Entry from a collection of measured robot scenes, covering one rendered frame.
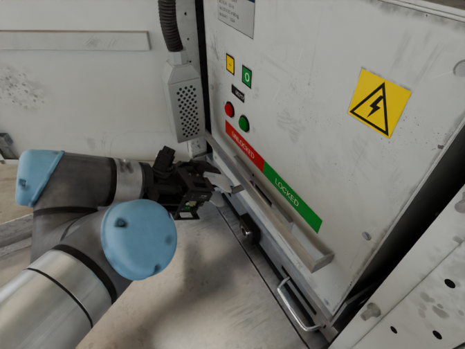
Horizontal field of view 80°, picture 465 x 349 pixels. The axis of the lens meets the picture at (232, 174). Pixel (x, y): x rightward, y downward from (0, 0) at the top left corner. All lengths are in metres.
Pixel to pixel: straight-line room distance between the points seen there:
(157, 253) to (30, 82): 0.74
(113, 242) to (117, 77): 0.61
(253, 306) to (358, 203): 0.35
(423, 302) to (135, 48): 0.70
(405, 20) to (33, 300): 0.35
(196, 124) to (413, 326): 0.51
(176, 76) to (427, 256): 0.48
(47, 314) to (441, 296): 0.31
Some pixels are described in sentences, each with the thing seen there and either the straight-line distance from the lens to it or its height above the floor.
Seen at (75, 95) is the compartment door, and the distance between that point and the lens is 0.90.
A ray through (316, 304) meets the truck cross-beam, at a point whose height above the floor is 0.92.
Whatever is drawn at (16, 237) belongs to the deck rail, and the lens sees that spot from 0.88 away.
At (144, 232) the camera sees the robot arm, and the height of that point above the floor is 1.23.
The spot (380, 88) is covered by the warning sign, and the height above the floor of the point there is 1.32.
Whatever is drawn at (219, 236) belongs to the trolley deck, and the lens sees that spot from 0.72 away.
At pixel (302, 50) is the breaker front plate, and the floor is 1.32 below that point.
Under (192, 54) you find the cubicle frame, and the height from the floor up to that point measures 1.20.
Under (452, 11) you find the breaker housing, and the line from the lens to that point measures 0.27.
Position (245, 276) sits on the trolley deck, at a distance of 0.67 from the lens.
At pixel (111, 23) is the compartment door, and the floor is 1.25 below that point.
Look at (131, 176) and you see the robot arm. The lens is 0.44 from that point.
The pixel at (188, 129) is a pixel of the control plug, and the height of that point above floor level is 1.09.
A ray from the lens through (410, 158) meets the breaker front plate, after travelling 0.31.
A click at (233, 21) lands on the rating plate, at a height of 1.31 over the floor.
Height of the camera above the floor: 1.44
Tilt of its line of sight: 44 degrees down
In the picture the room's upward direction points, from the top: straight up
